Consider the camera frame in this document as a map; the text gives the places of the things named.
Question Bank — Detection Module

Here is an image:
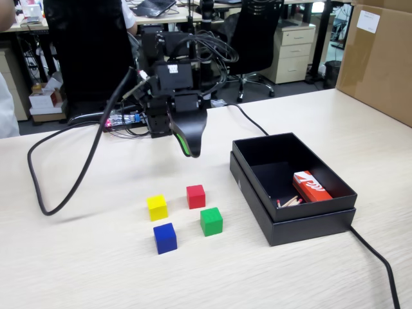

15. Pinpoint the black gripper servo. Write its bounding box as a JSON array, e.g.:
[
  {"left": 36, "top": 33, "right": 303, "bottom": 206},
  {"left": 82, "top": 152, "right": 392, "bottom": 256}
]
[{"left": 167, "top": 91, "right": 209, "bottom": 159}]

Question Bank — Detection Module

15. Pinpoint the green wooden cube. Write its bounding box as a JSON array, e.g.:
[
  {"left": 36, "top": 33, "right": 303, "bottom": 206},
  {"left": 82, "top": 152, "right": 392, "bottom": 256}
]
[{"left": 200, "top": 207, "right": 224, "bottom": 238}]

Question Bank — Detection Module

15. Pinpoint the red wooden cube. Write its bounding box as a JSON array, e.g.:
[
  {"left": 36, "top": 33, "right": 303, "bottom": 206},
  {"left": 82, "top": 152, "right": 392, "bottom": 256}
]
[{"left": 185, "top": 184, "right": 207, "bottom": 210}]

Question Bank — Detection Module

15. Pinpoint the yellow wooden cube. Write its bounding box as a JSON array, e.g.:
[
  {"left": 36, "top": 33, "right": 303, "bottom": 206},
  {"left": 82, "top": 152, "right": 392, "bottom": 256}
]
[{"left": 146, "top": 194, "right": 169, "bottom": 222}]

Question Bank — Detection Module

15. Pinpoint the blue wooden cube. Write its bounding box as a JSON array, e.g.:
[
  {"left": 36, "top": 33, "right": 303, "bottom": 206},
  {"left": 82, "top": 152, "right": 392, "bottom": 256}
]
[{"left": 153, "top": 222, "right": 178, "bottom": 256}]

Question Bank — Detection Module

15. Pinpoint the controller board red LED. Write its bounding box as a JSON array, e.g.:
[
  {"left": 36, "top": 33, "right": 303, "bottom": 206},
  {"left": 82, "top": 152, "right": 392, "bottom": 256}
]
[{"left": 104, "top": 111, "right": 144, "bottom": 130}]

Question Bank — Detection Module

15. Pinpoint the black cardboard box tray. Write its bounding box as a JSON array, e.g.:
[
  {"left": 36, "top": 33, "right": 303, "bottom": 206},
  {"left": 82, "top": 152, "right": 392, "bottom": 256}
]
[{"left": 232, "top": 132, "right": 359, "bottom": 223}]

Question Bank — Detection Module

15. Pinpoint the black mesh office chair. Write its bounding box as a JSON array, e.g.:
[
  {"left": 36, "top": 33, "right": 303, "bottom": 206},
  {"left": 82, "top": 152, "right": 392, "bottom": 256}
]
[{"left": 214, "top": 0, "right": 286, "bottom": 103}]

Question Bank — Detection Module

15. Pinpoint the black tall-back office chair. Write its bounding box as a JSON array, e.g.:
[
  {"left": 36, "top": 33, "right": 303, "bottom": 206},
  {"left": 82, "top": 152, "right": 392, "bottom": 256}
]
[{"left": 42, "top": 0, "right": 140, "bottom": 125}]

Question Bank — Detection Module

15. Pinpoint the dark open laptop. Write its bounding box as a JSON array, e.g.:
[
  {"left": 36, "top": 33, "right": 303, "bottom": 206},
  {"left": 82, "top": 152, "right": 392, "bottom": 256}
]
[{"left": 130, "top": 0, "right": 178, "bottom": 18}]

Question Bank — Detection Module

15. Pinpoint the orange white matchbox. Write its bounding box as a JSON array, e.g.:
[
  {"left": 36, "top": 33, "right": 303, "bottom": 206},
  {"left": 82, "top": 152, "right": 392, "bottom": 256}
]
[{"left": 292, "top": 170, "right": 333, "bottom": 203}]

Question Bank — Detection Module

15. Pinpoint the seated person white shirt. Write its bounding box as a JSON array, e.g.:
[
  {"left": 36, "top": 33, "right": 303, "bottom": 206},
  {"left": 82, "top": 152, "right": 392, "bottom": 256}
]
[{"left": 120, "top": 0, "right": 140, "bottom": 35}]

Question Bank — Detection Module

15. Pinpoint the cream three-drawer cabinet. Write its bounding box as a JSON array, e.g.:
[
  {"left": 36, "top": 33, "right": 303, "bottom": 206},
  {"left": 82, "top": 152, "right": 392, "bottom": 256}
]
[{"left": 262, "top": 24, "right": 317, "bottom": 85}]

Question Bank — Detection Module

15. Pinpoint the white cardboard box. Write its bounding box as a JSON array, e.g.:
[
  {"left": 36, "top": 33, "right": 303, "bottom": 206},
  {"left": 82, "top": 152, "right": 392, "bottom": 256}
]
[{"left": 28, "top": 82, "right": 65, "bottom": 124}]

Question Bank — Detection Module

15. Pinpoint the black open box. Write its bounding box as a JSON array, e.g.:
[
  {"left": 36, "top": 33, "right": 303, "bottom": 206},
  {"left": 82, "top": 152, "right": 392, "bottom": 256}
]
[{"left": 229, "top": 151, "right": 357, "bottom": 247}]

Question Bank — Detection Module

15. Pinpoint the black mesh trash bin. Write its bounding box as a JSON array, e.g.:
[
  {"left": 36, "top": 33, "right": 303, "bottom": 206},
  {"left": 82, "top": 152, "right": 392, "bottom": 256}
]
[{"left": 323, "top": 60, "right": 342, "bottom": 90}]

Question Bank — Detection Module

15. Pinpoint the black desk leg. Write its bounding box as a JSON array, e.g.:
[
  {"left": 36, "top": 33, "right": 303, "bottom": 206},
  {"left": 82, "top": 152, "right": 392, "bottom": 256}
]
[{"left": 310, "top": 3, "right": 334, "bottom": 85}]

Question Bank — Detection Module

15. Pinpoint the beige drawer cabinet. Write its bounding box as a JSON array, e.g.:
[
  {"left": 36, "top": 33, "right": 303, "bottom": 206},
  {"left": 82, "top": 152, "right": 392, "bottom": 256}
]
[{"left": 0, "top": 48, "right": 30, "bottom": 124}]

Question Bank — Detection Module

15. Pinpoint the standing person white shirt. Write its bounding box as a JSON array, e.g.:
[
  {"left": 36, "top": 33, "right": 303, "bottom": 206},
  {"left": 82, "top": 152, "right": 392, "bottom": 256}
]
[{"left": 0, "top": 0, "right": 21, "bottom": 140}]

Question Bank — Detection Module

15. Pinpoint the light wood office desk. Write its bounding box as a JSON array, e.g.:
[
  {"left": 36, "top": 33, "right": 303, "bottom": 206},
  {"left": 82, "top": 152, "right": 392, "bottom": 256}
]
[{"left": 9, "top": 5, "right": 203, "bottom": 33}]

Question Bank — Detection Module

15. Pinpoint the small white box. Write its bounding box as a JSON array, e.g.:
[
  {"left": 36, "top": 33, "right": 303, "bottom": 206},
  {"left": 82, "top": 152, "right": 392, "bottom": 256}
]
[{"left": 24, "top": 3, "right": 44, "bottom": 19}]

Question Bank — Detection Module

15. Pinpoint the large brown cardboard box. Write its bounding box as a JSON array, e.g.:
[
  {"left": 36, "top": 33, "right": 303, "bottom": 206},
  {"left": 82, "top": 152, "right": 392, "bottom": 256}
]
[{"left": 335, "top": 0, "right": 412, "bottom": 128}]

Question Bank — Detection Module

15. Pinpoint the small wrist camera board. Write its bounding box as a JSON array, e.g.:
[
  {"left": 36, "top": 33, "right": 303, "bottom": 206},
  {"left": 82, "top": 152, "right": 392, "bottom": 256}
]
[{"left": 124, "top": 72, "right": 154, "bottom": 101}]

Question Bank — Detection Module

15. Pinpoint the thick black camera cable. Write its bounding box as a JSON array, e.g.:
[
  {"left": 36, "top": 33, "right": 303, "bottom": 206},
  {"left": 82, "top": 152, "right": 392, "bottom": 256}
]
[{"left": 27, "top": 66, "right": 138, "bottom": 217}]

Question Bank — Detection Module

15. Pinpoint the black power cable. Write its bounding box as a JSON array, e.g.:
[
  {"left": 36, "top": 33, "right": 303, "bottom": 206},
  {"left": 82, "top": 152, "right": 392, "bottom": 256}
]
[{"left": 221, "top": 102, "right": 402, "bottom": 309}]

